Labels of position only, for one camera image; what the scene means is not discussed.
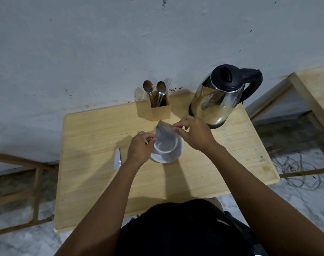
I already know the person's left hand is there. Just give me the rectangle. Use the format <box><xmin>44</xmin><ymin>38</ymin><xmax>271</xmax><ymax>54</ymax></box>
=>
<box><xmin>127</xmin><ymin>131</ymin><xmax>157</xmax><ymax>166</ymax></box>

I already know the person's right hand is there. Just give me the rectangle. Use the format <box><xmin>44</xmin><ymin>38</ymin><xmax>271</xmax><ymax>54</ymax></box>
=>
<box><xmin>172</xmin><ymin>116</ymin><xmax>218</xmax><ymax>152</ymax></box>

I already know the silver foil pouch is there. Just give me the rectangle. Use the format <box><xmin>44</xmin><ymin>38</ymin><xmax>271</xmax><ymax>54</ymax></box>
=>
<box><xmin>155</xmin><ymin>120</ymin><xmax>179</xmax><ymax>151</ymax></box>

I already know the person's left forearm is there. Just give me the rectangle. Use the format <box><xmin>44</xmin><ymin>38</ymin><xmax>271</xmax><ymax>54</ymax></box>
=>
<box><xmin>55</xmin><ymin>158</ymin><xmax>146</xmax><ymax>256</ymax></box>

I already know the person's right forearm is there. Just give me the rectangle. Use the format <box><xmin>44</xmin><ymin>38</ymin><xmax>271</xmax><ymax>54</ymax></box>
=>
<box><xmin>202</xmin><ymin>141</ymin><xmax>324</xmax><ymax>256</ymax></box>

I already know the white cup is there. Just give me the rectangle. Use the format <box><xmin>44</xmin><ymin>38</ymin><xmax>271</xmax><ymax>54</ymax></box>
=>
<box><xmin>153</xmin><ymin>140</ymin><xmax>179</xmax><ymax>158</ymax></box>

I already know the white saucer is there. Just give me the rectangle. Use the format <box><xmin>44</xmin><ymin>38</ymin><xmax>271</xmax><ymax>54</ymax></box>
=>
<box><xmin>150</xmin><ymin>132</ymin><xmax>184</xmax><ymax>164</ymax></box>

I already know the wooden cutlery holder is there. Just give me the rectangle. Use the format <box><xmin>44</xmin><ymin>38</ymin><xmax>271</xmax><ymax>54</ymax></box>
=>
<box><xmin>136</xmin><ymin>90</ymin><xmax>171</xmax><ymax>122</ymax></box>

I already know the small silver foil sachet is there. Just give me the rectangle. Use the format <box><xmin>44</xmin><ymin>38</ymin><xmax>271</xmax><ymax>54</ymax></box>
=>
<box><xmin>114</xmin><ymin>148</ymin><xmax>122</xmax><ymax>170</ymax></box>

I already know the metal spoon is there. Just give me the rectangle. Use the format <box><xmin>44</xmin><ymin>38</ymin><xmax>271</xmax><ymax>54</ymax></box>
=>
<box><xmin>156</xmin><ymin>81</ymin><xmax>167</xmax><ymax>107</ymax></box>
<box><xmin>143</xmin><ymin>80</ymin><xmax>156</xmax><ymax>108</ymax></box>

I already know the steel electric kettle black lid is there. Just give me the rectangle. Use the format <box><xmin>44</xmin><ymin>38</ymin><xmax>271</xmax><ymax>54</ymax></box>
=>
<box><xmin>188</xmin><ymin>64</ymin><xmax>263</xmax><ymax>130</ymax></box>

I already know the person's black clothing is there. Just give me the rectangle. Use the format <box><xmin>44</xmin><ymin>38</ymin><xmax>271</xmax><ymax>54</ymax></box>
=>
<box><xmin>114</xmin><ymin>198</ymin><xmax>269</xmax><ymax>256</ymax></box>

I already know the light wooden side table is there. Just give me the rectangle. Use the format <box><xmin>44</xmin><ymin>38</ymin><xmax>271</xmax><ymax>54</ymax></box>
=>
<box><xmin>245</xmin><ymin>65</ymin><xmax>324</xmax><ymax>179</ymax></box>

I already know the wooden frame rack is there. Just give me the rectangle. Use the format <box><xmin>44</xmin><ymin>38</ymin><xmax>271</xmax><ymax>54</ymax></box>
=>
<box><xmin>0</xmin><ymin>150</ymin><xmax>56</xmax><ymax>238</ymax></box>

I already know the tangled grey cable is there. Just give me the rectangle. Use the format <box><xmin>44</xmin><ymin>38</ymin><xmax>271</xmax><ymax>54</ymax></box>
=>
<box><xmin>271</xmin><ymin>153</ymin><xmax>324</xmax><ymax>196</ymax></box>

